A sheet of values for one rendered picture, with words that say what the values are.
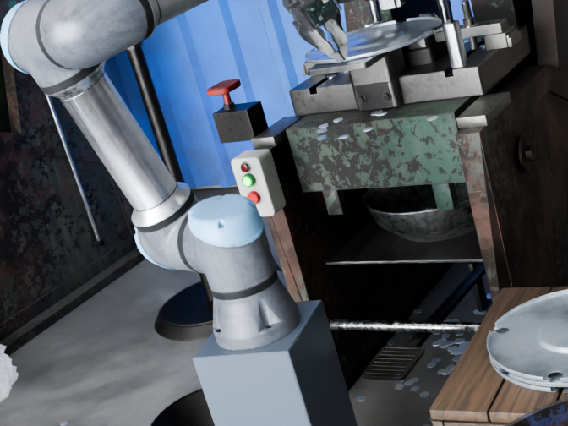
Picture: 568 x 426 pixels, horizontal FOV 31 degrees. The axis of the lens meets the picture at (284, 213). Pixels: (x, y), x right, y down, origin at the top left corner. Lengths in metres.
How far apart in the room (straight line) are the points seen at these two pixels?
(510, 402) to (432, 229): 0.73
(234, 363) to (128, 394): 1.06
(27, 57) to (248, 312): 0.54
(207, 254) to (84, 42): 0.40
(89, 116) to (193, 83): 2.37
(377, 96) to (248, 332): 0.65
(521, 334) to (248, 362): 0.45
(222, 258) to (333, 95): 0.66
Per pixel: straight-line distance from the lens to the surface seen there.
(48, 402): 2.86
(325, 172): 2.16
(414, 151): 2.05
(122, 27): 1.53
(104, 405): 2.73
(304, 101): 2.23
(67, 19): 1.53
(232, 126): 2.22
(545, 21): 2.36
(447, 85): 2.07
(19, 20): 1.62
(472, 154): 1.93
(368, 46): 2.08
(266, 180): 2.11
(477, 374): 1.65
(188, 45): 3.98
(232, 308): 1.68
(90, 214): 3.53
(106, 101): 1.66
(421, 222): 2.21
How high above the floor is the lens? 1.18
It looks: 19 degrees down
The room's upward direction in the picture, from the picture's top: 16 degrees counter-clockwise
